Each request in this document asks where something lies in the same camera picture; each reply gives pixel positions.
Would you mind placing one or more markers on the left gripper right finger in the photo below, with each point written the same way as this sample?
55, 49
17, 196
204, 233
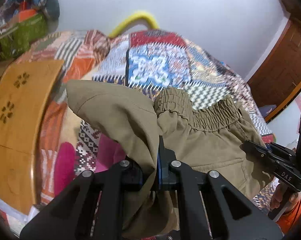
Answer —
210, 207

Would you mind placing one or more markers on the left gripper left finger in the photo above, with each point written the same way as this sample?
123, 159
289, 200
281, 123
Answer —
90, 207

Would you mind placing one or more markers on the olive khaki pants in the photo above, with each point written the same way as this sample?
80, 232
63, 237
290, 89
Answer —
205, 139

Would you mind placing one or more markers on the person right hand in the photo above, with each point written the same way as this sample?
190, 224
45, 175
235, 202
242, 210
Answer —
277, 198

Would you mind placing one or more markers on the pink folded pants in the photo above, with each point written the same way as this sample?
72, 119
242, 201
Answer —
109, 153

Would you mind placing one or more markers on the wooden room door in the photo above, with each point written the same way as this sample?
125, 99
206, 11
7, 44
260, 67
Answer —
278, 80

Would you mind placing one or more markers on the wooden lap desk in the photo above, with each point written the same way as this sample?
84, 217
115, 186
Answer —
24, 91

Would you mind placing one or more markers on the striped orange bedsheet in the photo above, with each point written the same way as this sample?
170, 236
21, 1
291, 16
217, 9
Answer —
81, 52

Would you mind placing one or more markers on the patchwork patterned bed quilt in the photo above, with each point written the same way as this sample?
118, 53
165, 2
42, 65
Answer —
155, 60

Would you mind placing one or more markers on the green storage bag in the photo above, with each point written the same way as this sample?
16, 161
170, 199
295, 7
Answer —
19, 38

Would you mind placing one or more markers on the yellow curved tube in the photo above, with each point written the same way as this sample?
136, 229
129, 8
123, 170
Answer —
139, 17

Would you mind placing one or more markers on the pile of colourful clothes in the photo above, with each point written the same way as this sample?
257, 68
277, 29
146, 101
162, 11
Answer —
50, 8

